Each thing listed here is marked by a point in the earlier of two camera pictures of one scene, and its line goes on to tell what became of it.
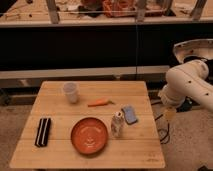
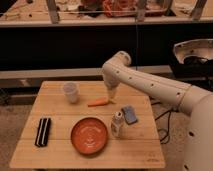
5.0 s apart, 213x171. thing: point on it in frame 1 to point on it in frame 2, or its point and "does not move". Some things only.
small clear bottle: (117, 124) does not move
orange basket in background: (119, 8) does not move
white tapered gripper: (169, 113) to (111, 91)
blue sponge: (129, 114) does not move
